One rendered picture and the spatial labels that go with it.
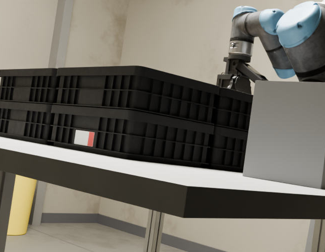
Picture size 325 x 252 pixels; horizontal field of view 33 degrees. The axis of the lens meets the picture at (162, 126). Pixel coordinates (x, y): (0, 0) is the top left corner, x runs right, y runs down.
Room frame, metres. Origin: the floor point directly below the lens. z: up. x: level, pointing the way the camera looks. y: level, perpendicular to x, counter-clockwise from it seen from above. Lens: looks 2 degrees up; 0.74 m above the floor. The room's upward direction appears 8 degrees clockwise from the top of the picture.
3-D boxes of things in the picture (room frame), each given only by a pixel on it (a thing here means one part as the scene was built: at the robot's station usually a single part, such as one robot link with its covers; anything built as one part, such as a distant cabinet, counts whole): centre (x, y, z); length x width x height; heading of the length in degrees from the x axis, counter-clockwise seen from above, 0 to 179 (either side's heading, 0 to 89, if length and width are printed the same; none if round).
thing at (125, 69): (1.57, 0.09, 0.92); 0.40 x 0.30 x 0.02; 41
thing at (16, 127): (1.87, 0.36, 0.76); 0.40 x 0.30 x 0.12; 41
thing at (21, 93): (1.87, 0.36, 0.87); 0.40 x 0.30 x 0.11; 41
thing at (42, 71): (1.87, 0.36, 0.92); 0.40 x 0.30 x 0.02; 41
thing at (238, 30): (1.71, -0.21, 1.15); 0.09 x 0.08 x 0.11; 33
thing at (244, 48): (1.71, -0.21, 1.08); 0.08 x 0.08 x 0.05
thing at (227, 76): (1.72, -0.20, 1.00); 0.09 x 0.08 x 0.12; 41
